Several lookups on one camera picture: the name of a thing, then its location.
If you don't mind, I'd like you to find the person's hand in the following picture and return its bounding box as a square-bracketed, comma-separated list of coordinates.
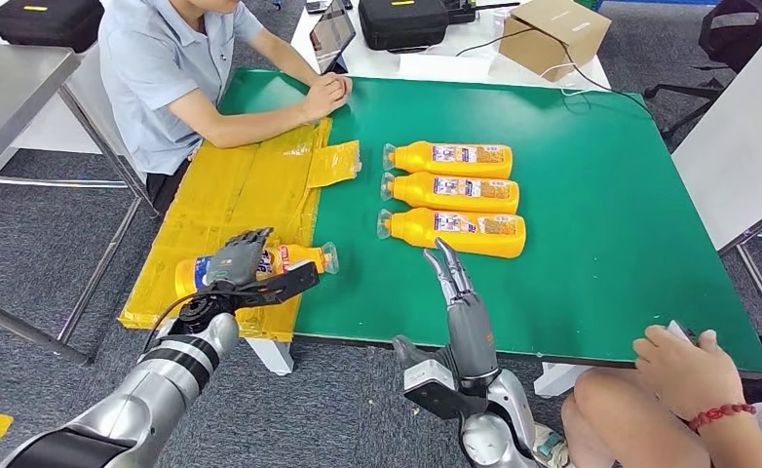
[632, 325, 747, 421]

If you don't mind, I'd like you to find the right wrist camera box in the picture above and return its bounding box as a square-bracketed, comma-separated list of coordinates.
[403, 360, 470, 421]

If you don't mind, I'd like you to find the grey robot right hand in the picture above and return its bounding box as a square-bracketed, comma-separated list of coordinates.
[392, 237, 501, 383]

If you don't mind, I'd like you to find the yellow taped cardboard sheet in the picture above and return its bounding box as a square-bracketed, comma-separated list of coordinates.
[118, 118, 334, 343]

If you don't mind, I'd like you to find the black tablet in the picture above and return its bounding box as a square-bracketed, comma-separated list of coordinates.
[308, 0, 358, 75]

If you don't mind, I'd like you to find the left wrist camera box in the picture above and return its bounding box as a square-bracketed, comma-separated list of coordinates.
[229, 259, 321, 310]

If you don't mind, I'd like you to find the small white device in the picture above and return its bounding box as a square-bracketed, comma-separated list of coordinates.
[667, 319, 699, 343]

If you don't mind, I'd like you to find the person's left hand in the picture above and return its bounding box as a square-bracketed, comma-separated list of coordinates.
[316, 72, 355, 97]

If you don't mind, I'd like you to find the green table mat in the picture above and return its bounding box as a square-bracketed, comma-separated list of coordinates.
[217, 67, 762, 376]

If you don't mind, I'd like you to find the person's right hand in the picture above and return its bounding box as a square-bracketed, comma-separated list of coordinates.
[300, 82, 350, 123]

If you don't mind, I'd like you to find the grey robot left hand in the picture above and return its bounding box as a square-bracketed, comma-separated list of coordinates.
[205, 227, 276, 292]

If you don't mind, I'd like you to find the person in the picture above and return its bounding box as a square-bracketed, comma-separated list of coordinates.
[96, 0, 355, 215]
[532, 319, 762, 468]

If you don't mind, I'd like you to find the grey steel table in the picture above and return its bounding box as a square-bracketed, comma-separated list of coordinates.
[0, 43, 160, 367]

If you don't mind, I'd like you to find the brown cardboard box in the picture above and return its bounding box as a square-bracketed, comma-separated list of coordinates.
[498, 0, 613, 83]

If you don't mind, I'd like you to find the white table with metal legs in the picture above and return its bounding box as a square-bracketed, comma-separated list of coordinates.
[669, 14, 762, 331]

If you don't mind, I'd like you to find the white cable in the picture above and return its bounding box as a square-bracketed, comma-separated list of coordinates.
[539, 60, 592, 97]

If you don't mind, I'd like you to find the red bead bracelet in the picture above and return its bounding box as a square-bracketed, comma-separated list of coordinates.
[686, 403, 758, 433]

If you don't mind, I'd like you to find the small yellow taped piece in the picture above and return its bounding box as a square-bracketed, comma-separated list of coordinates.
[305, 139, 362, 190]

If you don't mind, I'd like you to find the orange detergent bottle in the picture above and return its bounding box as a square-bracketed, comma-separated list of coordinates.
[382, 140, 514, 180]
[380, 171, 521, 215]
[173, 242, 340, 299]
[376, 206, 527, 260]

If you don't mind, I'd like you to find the black cable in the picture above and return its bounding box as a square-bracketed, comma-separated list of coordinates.
[455, 25, 647, 111]

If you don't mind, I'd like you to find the black radio with antenna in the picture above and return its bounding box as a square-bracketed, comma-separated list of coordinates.
[443, 0, 522, 25]

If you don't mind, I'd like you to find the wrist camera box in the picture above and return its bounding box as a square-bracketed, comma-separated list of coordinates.
[403, 360, 470, 421]
[229, 259, 321, 310]

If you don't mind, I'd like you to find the black office chair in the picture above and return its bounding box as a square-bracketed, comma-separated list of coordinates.
[642, 0, 762, 142]

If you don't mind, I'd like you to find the black case with yellow label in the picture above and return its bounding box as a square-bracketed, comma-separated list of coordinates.
[358, 0, 451, 53]
[0, 0, 106, 55]

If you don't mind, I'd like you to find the white table leg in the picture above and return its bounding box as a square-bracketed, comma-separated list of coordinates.
[533, 361, 592, 399]

